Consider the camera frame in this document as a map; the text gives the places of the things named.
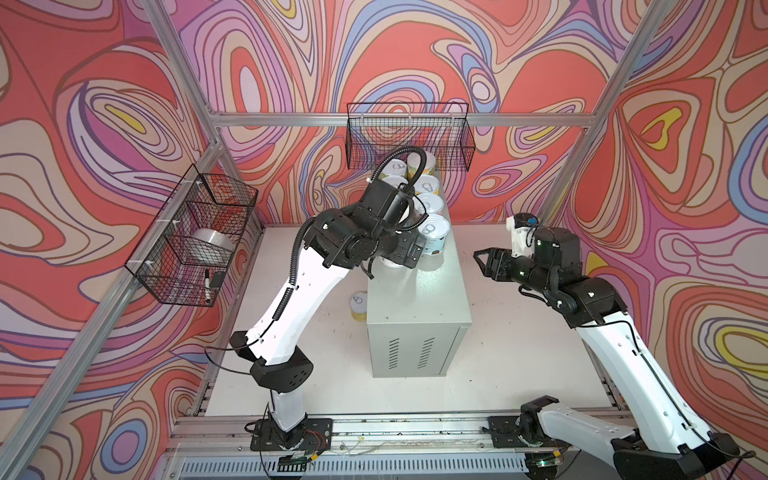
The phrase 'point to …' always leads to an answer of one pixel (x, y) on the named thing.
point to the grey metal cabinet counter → (416, 317)
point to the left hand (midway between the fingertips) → (406, 237)
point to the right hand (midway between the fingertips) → (486, 262)
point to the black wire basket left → (189, 253)
